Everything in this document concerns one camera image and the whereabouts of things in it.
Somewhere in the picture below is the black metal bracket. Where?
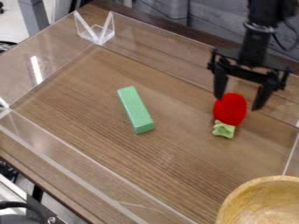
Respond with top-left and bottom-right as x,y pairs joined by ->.
24,195 -> 68,224

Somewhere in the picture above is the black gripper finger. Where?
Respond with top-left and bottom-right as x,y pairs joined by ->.
213,65 -> 228,99
251,79 -> 277,111

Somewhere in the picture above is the clear acrylic tray enclosure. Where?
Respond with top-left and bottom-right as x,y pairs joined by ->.
0,10 -> 299,224

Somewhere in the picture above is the green rectangular block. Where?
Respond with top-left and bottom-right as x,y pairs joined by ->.
116,86 -> 155,134

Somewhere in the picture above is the black cable loop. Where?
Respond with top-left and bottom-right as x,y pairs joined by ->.
0,200 -> 40,224

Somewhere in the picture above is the grey table leg post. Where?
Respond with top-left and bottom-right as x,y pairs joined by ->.
17,0 -> 50,36

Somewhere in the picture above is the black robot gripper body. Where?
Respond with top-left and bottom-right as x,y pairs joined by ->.
207,48 -> 291,91

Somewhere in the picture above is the wooden bowl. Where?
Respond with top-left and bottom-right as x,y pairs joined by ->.
215,176 -> 299,224

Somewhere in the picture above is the red plush strawberry fruit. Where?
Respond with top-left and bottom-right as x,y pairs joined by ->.
212,93 -> 248,139

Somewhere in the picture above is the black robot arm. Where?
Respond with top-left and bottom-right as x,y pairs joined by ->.
207,0 -> 299,110

